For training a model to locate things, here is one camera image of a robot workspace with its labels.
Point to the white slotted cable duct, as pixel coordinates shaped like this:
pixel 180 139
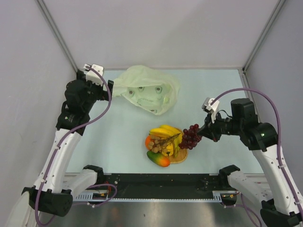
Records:
pixel 88 197

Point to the brown fake longan branch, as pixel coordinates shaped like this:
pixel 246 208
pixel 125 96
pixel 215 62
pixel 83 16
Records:
pixel 165 145

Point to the orange woven wicker tray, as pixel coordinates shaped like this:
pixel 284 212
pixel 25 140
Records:
pixel 183 153

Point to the dark red fake grapes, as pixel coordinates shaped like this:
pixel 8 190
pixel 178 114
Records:
pixel 190 137

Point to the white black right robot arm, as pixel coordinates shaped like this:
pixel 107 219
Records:
pixel 278 206

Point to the pale green plastic bag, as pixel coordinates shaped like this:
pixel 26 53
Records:
pixel 150 89

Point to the green orange fake mango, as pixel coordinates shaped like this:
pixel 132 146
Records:
pixel 158 159

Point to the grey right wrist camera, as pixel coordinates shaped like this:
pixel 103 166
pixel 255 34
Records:
pixel 211 107

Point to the yellow fake banana bunch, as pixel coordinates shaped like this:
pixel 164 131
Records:
pixel 167 130

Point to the orange fake persimmon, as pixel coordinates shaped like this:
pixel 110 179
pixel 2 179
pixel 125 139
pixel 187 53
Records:
pixel 149 142

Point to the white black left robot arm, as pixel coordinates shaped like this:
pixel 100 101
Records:
pixel 49 194

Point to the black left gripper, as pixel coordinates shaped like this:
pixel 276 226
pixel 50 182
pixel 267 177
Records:
pixel 102 94

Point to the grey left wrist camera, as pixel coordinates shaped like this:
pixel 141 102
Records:
pixel 94 73

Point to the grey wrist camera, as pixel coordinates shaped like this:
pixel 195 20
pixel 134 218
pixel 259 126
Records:
pixel 211 107
pixel 94 73

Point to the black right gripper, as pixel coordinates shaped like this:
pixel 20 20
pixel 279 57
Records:
pixel 209 130

